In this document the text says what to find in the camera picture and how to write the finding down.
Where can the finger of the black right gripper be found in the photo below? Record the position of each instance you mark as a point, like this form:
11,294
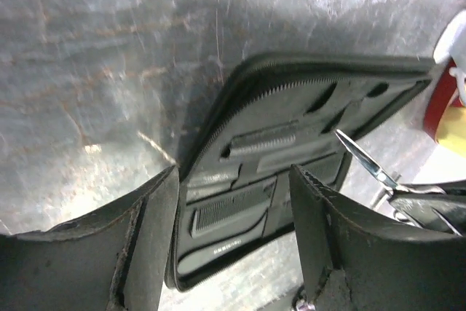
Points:
433,211

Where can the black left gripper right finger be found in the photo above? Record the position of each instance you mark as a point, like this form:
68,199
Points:
353,258

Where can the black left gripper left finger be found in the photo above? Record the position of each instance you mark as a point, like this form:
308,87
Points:
112,258

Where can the silver thinning scissors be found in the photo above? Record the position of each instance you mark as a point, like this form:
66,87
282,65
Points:
390,185

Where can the black fine-tooth tail comb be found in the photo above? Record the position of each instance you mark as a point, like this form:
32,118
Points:
213,227

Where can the black zippered tool case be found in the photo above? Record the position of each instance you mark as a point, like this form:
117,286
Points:
354,93

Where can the black wide-tooth comb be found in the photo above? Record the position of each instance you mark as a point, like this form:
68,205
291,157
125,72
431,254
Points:
260,141

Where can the yellow-green ceramic mug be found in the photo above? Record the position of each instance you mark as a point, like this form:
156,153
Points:
451,130

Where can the round red lacquer tray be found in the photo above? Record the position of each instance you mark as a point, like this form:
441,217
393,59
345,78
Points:
444,94

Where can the pale blue footed mug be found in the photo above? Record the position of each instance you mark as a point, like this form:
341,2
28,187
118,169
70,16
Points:
451,45

